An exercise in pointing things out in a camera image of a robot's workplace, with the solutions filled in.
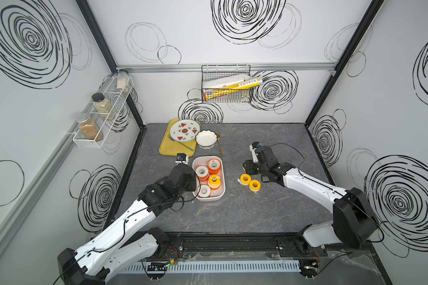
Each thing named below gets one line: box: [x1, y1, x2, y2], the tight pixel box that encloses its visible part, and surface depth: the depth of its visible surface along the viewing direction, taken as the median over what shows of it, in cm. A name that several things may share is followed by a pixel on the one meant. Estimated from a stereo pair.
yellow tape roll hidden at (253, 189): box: [248, 179, 261, 195], surface depth 92 cm
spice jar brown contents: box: [77, 116, 104, 142], surface depth 65 cm
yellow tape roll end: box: [208, 174, 221, 188], surface depth 91 cm
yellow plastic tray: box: [158, 119, 198, 157], surface depth 111 cm
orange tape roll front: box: [195, 165, 209, 183], surface depth 93 cm
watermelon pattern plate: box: [169, 119, 201, 143], surface depth 118 cm
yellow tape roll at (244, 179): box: [237, 173, 252, 186], surface depth 95 cm
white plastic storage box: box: [192, 155, 226, 202], surface depth 93 cm
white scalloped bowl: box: [194, 129, 219, 150], surface depth 113 cm
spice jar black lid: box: [91, 92, 116, 121], surface depth 72 cm
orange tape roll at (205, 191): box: [197, 184, 212, 199], surface depth 90 cm
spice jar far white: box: [116, 68, 129, 93], surface depth 88 cm
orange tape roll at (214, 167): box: [207, 158, 222, 176], surface depth 96 cm
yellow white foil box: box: [202, 74, 264, 101], surface depth 88 cm
